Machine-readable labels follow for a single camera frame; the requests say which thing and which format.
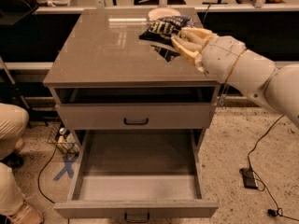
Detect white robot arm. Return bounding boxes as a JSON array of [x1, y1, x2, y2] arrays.
[[171, 27, 299, 127]]

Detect black floor cable right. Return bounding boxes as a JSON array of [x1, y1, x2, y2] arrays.
[[246, 114, 299, 222]]

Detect black floor cable left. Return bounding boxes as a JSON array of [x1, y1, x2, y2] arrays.
[[36, 143, 60, 205]]

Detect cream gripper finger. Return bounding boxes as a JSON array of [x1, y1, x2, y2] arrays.
[[181, 27, 215, 40], [171, 35, 200, 63]]

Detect white ceramic bowl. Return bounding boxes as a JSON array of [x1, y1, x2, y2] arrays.
[[148, 7, 180, 21]]

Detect black upper drawer handle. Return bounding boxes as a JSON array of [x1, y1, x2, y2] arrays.
[[123, 118, 149, 126]]

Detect person leg beige trousers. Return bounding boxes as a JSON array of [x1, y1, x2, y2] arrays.
[[0, 104, 29, 216]]

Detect black drawer handle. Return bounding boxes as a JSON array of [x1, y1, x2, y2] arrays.
[[124, 213, 150, 224], [123, 118, 149, 126]]

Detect black power adapter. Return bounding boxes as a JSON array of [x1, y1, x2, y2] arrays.
[[239, 168, 258, 189]]

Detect wire basket with items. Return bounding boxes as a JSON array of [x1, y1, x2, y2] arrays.
[[47, 122, 80, 155]]

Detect black lower drawer handle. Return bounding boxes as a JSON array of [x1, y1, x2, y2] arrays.
[[124, 213, 150, 224]]

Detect blue chip bag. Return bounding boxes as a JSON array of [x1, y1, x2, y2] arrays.
[[139, 16, 193, 46]]

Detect grey drawer cabinet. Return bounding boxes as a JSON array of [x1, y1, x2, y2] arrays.
[[42, 7, 227, 220]]

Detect black floor cable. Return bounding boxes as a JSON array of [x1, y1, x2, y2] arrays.
[[36, 143, 60, 205], [246, 114, 299, 222]]

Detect open grey middle drawer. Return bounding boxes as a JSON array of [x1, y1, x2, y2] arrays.
[[54, 130, 219, 220]]

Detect tan shoe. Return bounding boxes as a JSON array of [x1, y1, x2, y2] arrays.
[[7, 202, 44, 224]]

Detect closed grey upper drawer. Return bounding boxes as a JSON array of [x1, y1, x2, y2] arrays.
[[56, 104, 215, 130]]

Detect blue tape cross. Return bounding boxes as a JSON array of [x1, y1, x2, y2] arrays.
[[53, 154, 78, 181]]

